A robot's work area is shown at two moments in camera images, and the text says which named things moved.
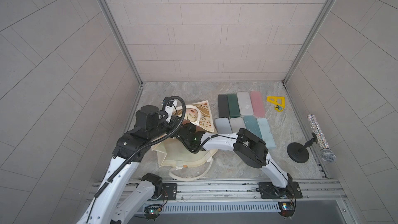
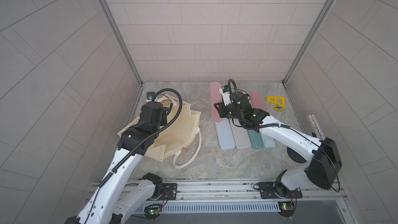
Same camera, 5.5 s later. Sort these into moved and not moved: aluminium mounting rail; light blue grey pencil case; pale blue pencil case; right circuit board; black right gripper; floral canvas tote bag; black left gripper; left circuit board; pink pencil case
Moved: floral canvas tote bag; black left gripper; black right gripper
Not moved: pink pencil case; left circuit board; aluminium mounting rail; light blue grey pencil case; right circuit board; pale blue pencil case
